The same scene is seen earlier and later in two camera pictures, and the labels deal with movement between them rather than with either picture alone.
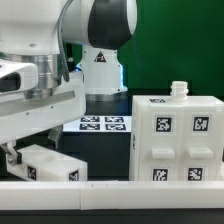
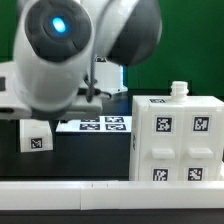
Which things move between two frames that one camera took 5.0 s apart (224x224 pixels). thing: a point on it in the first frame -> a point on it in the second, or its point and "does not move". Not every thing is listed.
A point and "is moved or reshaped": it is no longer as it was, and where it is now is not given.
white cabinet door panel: x=160 y=142 does not move
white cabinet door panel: x=203 y=143 does not move
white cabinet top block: x=40 y=163 is moved or reshaped
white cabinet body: x=176 y=137 does not move
